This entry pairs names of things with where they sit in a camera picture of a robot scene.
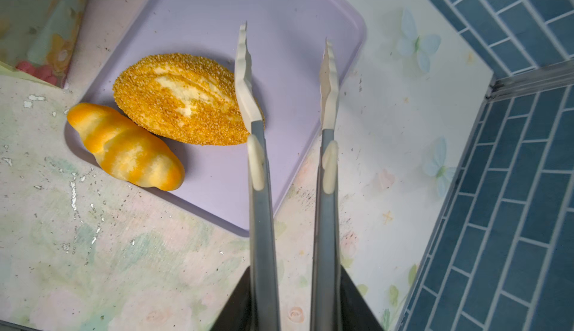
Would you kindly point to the lavender plastic tray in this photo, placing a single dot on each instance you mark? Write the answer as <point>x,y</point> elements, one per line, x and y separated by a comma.
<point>286,40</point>

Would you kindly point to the oval seeded loaf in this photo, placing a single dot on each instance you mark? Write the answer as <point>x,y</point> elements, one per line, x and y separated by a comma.
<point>186,98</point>

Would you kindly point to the white paper gift bag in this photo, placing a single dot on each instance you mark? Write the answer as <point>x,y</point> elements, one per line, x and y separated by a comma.
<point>38,38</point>

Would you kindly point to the striped long bun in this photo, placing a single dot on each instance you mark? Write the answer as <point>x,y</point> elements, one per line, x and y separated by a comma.
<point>125,150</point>

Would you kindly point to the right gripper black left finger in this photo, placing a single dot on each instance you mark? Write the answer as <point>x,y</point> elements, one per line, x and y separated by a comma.
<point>236,315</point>

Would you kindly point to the metal kitchen tongs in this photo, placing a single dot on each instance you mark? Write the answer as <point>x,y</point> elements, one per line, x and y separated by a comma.
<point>326,310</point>

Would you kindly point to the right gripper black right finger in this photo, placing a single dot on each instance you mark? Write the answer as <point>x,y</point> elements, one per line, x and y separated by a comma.
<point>356,314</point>

